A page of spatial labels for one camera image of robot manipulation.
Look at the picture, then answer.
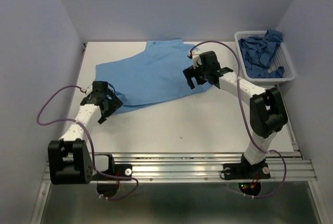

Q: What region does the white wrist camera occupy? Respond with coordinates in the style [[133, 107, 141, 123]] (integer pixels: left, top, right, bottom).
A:
[[80, 83, 93, 95], [187, 49, 202, 69]]

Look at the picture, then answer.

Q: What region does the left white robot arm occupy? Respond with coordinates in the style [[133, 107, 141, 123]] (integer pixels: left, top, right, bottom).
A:
[[48, 81, 123, 185]]

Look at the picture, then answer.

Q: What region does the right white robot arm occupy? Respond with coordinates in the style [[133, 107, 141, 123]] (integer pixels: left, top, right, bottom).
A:
[[183, 49, 288, 180]]

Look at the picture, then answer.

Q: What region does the white plastic basket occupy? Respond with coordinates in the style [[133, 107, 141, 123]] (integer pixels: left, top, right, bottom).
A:
[[234, 30, 296, 85]]

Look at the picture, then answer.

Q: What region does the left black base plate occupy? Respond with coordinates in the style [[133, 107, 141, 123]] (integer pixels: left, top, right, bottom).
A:
[[92, 164, 133, 181]]

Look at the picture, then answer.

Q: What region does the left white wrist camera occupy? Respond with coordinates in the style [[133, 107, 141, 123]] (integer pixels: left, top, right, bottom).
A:
[[80, 83, 93, 95]]

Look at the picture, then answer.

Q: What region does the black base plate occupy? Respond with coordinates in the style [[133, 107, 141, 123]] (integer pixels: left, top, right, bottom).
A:
[[221, 163, 271, 180], [92, 164, 133, 181]]

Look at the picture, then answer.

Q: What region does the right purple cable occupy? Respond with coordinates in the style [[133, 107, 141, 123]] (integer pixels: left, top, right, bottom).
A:
[[188, 41, 287, 200]]

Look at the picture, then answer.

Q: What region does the purple cable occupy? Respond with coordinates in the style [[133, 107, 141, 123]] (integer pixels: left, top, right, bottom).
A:
[[188, 41, 287, 200], [36, 85, 139, 201]]

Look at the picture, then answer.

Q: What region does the dark blue patterned shirt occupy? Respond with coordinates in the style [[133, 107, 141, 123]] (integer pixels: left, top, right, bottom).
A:
[[238, 30, 285, 79]]

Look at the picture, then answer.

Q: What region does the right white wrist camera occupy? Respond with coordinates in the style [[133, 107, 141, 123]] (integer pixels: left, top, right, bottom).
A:
[[187, 49, 202, 69]]

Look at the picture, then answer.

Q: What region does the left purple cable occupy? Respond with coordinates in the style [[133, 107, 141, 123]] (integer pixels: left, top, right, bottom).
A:
[[36, 85, 139, 201]]

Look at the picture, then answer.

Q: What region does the light blue long sleeve shirt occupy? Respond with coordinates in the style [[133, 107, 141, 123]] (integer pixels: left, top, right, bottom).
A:
[[96, 40, 211, 114]]

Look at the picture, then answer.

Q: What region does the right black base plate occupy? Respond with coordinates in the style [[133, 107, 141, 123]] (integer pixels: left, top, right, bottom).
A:
[[221, 163, 271, 180]]

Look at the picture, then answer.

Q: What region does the aluminium mounting rail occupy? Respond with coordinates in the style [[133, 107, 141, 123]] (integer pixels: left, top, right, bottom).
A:
[[41, 152, 318, 184]]

